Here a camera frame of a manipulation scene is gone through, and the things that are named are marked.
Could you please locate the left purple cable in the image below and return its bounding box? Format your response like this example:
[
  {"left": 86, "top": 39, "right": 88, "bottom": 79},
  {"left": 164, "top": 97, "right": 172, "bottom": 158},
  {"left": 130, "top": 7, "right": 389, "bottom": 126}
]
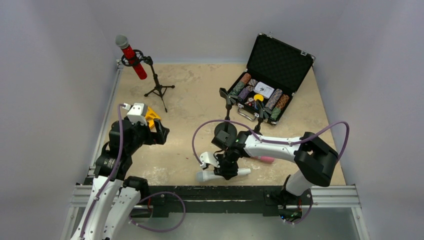
[{"left": 79, "top": 103, "right": 131, "bottom": 240}]

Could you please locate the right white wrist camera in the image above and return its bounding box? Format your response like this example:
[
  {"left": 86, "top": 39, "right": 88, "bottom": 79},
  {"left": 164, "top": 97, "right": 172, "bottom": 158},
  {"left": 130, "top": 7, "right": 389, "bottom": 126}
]
[{"left": 199, "top": 151, "right": 220, "bottom": 170}]

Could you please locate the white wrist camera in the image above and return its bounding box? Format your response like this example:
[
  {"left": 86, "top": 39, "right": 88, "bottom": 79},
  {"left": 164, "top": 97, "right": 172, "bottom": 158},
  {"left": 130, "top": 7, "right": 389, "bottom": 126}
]
[
  {"left": 122, "top": 103, "right": 148, "bottom": 126},
  {"left": 199, "top": 151, "right": 220, "bottom": 170}
]

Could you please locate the red glitter microphone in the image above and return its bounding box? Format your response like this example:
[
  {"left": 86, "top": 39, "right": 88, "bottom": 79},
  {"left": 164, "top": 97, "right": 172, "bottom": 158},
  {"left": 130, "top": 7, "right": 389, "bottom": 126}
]
[{"left": 115, "top": 34, "right": 147, "bottom": 80}]

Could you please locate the yellow plastic bracket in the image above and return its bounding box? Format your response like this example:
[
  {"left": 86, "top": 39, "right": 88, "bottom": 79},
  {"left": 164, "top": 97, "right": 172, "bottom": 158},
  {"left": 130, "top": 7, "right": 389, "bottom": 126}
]
[{"left": 145, "top": 106, "right": 161, "bottom": 130}]

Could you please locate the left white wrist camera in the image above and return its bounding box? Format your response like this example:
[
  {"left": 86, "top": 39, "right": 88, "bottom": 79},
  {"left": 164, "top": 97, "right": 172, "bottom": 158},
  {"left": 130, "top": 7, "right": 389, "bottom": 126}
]
[{"left": 122, "top": 103, "right": 148, "bottom": 126}]

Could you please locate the white microphone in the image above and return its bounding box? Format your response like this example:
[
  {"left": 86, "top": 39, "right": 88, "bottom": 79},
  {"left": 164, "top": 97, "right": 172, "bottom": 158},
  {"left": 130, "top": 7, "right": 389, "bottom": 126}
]
[{"left": 195, "top": 168, "right": 251, "bottom": 183}]

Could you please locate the black tripod shock mount stand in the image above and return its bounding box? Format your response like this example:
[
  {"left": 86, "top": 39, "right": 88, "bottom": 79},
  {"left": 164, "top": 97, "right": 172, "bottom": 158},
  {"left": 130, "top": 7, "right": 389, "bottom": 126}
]
[{"left": 120, "top": 49, "right": 176, "bottom": 113}]

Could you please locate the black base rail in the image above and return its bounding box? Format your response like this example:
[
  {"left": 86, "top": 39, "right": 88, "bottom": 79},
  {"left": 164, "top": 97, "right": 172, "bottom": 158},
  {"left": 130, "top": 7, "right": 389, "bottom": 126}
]
[{"left": 140, "top": 184, "right": 313, "bottom": 219}]

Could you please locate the yellow dealer button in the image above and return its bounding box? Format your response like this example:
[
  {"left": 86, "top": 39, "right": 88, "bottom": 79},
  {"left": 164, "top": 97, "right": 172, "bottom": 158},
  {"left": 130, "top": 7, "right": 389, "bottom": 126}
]
[{"left": 253, "top": 94, "right": 264, "bottom": 102}]

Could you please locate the white card deck box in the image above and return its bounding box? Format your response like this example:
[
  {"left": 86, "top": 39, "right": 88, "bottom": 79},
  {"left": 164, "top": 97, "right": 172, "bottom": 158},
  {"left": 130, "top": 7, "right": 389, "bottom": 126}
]
[{"left": 253, "top": 81, "right": 275, "bottom": 99}]

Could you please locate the black poker chip case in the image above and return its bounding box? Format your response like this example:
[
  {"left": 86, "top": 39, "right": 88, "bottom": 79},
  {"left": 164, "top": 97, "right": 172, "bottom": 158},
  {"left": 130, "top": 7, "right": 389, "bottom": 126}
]
[{"left": 227, "top": 33, "right": 316, "bottom": 126}]

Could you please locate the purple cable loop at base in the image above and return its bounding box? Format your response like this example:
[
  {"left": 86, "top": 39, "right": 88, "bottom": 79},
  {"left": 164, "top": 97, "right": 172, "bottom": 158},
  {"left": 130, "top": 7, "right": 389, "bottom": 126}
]
[{"left": 128, "top": 191, "right": 187, "bottom": 233}]

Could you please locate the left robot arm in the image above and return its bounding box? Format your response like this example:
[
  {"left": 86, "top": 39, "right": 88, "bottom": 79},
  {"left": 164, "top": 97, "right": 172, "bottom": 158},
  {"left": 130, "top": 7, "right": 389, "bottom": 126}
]
[{"left": 71, "top": 117, "right": 170, "bottom": 240}]

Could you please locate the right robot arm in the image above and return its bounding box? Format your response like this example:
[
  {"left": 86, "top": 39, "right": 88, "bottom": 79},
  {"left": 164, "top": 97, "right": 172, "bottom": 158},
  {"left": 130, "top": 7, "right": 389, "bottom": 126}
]
[{"left": 200, "top": 130, "right": 339, "bottom": 196}]

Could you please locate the black round-base stand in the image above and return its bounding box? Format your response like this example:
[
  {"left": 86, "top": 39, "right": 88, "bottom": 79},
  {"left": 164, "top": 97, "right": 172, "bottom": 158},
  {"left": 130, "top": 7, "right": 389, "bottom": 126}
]
[
  {"left": 253, "top": 99, "right": 265, "bottom": 134},
  {"left": 214, "top": 87, "right": 237, "bottom": 137}
]

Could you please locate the pink microphone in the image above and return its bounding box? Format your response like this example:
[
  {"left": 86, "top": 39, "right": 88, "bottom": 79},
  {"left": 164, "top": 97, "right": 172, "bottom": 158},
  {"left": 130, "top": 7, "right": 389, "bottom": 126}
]
[{"left": 251, "top": 156, "right": 275, "bottom": 164}]

